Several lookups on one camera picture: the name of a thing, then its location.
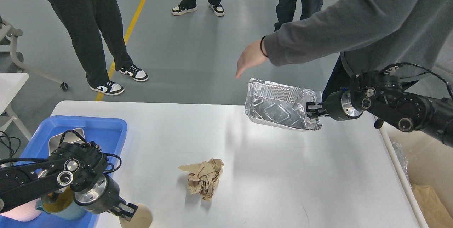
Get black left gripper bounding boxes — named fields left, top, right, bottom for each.
left=74, top=175, right=138, bottom=221

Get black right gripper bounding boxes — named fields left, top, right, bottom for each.
left=306, top=90, right=363, bottom=121

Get beige paper cup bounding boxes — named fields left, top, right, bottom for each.
left=119, top=203, right=153, bottom=228

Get aluminium foil container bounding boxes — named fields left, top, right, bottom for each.
left=245, top=78, right=322, bottom=131

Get teal mug yellow inside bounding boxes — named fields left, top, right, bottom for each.
left=35, top=187, right=87, bottom=220

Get brown paper napkin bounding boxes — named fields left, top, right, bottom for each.
left=178, top=158, right=224, bottom=202

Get stainless steel rectangular tray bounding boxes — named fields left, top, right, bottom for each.
left=48, top=128, right=85, bottom=155

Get pink ribbed mug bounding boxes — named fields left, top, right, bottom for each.
left=0, top=198, right=42, bottom=222

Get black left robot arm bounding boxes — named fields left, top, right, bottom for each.
left=0, top=133, right=138, bottom=221

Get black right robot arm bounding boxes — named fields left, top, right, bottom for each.
left=306, top=62, right=453, bottom=147

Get blue plastic tray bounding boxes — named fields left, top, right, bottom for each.
left=0, top=115, right=127, bottom=228

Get white plastic bin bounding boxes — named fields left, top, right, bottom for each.
left=380, top=123, right=453, bottom=228

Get person in grey sweater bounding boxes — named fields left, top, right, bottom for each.
left=236, top=0, right=453, bottom=99

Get brown paper bag in bin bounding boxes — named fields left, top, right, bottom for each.
left=411, top=183, right=453, bottom=228

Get white side table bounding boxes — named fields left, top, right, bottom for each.
left=0, top=73, right=32, bottom=140

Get grey wheeled chair base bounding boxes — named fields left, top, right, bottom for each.
left=0, top=16, right=69, bottom=91

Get person in beige top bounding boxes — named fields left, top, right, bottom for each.
left=47, top=0, right=149, bottom=96

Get black cables at left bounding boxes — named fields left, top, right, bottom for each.
left=0, top=131, right=21, bottom=165

